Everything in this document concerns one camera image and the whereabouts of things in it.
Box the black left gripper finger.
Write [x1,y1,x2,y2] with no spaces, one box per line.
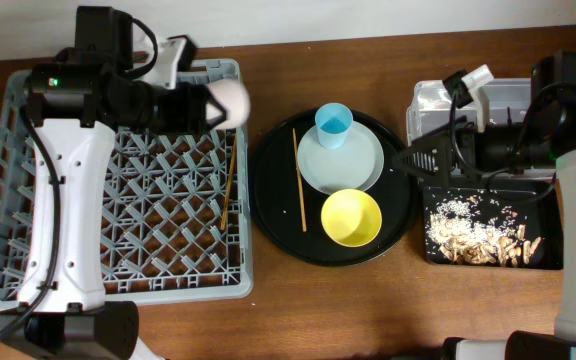
[200,85,227,116]
[198,113,227,134]

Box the pink cup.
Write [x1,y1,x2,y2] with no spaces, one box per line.
[207,79,250,130]

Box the grey plate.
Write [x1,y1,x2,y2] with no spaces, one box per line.
[297,122,385,195]

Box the food scraps pile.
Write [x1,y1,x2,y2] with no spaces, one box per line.
[425,195,544,268]

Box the wooden chopstick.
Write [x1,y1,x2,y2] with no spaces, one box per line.
[220,137,237,231]
[292,128,307,233]

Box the yellow bowl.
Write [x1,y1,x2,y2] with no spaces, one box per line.
[320,189,383,248]

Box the light blue cup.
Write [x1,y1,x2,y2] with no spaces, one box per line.
[315,103,354,150]

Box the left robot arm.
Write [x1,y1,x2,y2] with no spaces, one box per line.
[0,6,250,359]

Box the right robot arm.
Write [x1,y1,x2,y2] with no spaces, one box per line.
[393,50,576,359]

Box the grey dishwasher rack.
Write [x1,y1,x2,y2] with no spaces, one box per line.
[0,71,253,311]

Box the clear plastic bin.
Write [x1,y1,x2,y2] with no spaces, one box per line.
[405,78,559,179]

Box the rectangular black tray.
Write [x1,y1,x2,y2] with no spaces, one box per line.
[422,181,563,270]

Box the round black tray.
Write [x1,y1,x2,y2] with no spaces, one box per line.
[248,109,421,267]

